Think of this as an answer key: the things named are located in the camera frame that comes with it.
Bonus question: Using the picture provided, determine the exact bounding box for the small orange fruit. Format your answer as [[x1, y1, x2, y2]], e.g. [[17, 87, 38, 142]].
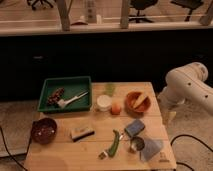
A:
[[111, 103, 121, 115]]

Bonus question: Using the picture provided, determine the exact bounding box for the black cable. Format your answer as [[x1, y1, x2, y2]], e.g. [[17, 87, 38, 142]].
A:
[[0, 125, 33, 171], [170, 133, 213, 171]]

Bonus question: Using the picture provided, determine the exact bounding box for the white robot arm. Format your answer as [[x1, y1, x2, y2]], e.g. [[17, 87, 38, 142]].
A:
[[157, 62, 213, 125]]

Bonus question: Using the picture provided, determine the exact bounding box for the blue grey cloth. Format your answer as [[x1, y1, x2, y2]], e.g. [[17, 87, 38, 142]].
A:
[[140, 138, 163, 162]]

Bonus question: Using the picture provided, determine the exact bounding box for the black cable left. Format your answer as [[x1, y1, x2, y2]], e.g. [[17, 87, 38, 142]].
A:
[[0, 125, 33, 171]]

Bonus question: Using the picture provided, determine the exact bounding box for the green plastic tray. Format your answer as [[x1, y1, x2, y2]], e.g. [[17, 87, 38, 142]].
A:
[[38, 76, 92, 113]]

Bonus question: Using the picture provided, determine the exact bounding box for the blue sponge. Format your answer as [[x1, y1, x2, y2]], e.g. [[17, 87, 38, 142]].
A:
[[125, 119, 145, 137]]

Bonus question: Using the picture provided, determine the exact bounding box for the small metal cup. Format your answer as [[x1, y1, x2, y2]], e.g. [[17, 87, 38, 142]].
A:
[[130, 136, 145, 153]]

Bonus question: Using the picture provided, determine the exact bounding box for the black office chair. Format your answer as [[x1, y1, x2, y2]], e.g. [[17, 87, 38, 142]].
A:
[[129, 0, 158, 23]]

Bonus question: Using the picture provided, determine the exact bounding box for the black cable right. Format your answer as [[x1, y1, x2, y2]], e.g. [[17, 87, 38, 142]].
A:
[[170, 133, 213, 171]]

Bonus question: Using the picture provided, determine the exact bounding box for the green handled peeler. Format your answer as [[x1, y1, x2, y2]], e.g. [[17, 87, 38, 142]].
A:
[[98, 130, 120, 160]]

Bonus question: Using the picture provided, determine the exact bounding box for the white round container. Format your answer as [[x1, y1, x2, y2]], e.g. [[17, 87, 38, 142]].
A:
[[97, 95, 112, 111]]

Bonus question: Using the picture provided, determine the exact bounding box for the dark red bowl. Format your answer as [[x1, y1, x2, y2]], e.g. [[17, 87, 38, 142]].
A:
[[31, 118, 57, 145]]

